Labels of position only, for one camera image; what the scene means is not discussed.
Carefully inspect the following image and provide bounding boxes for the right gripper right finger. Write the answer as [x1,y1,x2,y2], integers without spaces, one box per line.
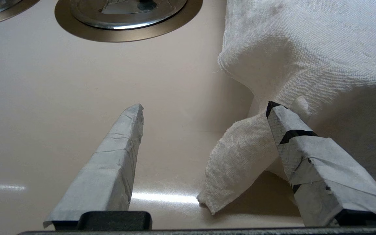
[266,101,376,227]

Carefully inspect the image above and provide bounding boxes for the white cloth cover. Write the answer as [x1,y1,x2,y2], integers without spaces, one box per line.
[197,0,376,215]

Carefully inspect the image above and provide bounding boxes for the bronze round well rim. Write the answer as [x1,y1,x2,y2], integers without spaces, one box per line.
[55,0,203,43]
[0,0,40,29]

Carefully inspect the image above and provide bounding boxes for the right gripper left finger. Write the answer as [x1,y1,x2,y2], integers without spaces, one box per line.
[43,104,144,229]

